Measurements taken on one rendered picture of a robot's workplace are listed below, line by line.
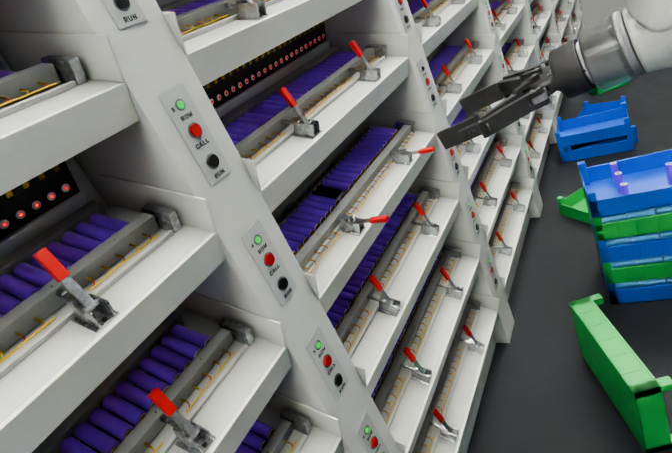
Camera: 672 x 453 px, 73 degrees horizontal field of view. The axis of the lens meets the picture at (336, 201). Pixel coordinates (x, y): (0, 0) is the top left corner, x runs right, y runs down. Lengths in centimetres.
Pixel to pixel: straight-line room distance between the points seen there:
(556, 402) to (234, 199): 107
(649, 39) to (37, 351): 75
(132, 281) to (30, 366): 12
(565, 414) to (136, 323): 112
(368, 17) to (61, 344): 90
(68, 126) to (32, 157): 5
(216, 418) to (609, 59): 67
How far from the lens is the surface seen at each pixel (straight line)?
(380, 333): 92
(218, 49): 66
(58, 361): 52
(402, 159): 104
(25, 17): 65
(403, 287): 100
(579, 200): 214
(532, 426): 139
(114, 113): 55
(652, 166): 163
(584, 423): 139
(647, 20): 69
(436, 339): 115
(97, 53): 57
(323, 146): 78
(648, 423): 126
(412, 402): 106
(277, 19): 77
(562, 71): 72
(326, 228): 82
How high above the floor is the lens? 112
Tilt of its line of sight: 22 degrees down
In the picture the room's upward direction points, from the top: 25 degrees counter-clockwise
